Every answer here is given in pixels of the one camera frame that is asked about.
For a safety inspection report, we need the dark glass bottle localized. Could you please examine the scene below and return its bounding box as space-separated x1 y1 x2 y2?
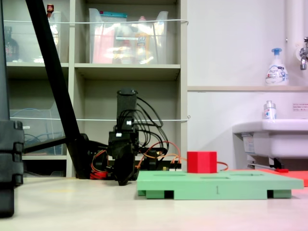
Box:
3 26 20 63

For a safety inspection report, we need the orange cable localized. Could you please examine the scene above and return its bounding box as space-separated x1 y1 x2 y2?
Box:
134 141 229 172

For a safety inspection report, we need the beige shelf unit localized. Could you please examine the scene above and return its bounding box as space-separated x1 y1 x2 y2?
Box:
0 0 189 179

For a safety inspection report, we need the green shape-sorting board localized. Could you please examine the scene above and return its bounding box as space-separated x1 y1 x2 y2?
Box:
136 169 305 201

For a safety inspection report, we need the clear bin with cables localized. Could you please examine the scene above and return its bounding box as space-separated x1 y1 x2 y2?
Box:
9 101 67 156

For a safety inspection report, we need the blue cable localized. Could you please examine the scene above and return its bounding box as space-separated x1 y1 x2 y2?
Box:
11 108 65 149

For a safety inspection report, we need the circuit board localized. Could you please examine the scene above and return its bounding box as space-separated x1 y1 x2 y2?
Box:
160 160 183 172

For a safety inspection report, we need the white blue soap pump bottle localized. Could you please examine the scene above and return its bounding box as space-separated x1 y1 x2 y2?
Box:
264 47 290 87

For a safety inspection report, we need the notched black stack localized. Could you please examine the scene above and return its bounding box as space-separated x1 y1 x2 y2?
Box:
0 120 25 218

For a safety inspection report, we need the blue-topped packet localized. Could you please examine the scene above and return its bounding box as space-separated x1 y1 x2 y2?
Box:
99 10 128 19

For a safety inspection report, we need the orange bottle with pink cap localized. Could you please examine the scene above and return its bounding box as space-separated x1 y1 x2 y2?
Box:
134 15 155 64

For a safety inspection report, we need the metal faucet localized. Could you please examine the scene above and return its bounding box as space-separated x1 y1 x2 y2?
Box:
295 36 308 71

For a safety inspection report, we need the black tripod strut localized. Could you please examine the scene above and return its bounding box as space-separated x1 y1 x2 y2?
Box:
22 136 68 154

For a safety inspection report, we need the small clear sanitizer bottle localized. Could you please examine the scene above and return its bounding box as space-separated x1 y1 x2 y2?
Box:
262 100 278 120

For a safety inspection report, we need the red octagonal pillar block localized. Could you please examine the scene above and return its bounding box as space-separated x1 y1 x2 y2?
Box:
186 151 218 174

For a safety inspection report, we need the large clear storage bin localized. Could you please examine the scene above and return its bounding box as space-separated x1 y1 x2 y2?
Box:
88 8 169 65

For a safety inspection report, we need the orange-red flat block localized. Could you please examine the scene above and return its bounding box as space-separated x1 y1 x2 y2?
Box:
226 167 308 188

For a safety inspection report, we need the dark grey upright panel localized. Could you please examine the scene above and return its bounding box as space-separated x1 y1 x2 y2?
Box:
0 0 11 121

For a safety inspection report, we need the red cable bundle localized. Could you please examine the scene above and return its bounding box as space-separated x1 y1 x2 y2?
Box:
90 168 108 180

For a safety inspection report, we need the black tripod leg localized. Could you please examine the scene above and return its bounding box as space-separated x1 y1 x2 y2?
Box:
25 0 93 180

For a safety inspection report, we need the pink package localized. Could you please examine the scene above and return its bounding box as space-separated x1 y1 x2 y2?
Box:
92 26 116 64

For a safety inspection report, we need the white sink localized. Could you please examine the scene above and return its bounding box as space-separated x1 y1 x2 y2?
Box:
231 118 308 169

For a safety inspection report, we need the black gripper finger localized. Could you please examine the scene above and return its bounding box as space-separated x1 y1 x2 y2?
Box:
113 154 126 187
123 154 135 185

